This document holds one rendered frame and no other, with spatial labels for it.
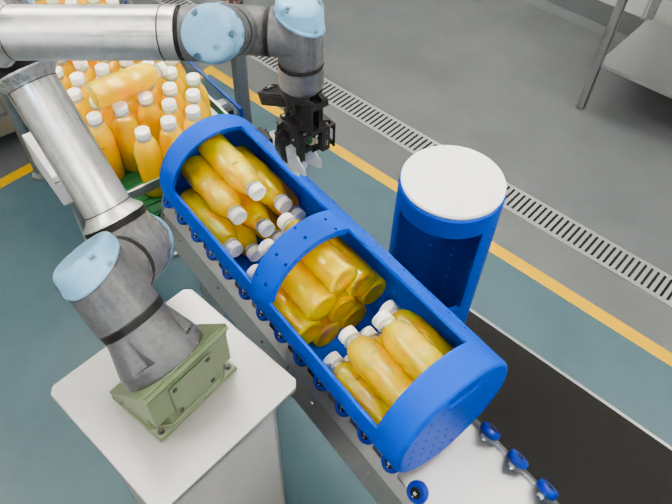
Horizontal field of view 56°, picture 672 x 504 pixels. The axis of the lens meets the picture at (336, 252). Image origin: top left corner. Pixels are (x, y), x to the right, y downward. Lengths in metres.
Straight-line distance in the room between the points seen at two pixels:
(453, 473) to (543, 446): 0.99
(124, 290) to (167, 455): 0.29
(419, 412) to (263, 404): 0.27
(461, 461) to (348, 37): 3.20
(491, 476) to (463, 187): 0.72
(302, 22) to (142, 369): 0.59
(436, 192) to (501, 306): 1.20
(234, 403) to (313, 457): 1.21
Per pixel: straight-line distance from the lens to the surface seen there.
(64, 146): 1.15
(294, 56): 1.03
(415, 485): 1.30
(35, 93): 1.16
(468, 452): 1.40
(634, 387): 2.76
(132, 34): 0.94
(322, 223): 1.30
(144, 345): 1.05
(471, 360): 1.14
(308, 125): 1.10
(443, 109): 3.66
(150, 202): 1.86
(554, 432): 2.37
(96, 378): 1.25
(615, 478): 2.38
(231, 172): 1.47
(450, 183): 1.70
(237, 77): 2.16
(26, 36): 1.00
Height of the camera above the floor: 2.19
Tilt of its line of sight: 50 degrees down
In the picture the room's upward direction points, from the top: 2 degrees clockwise
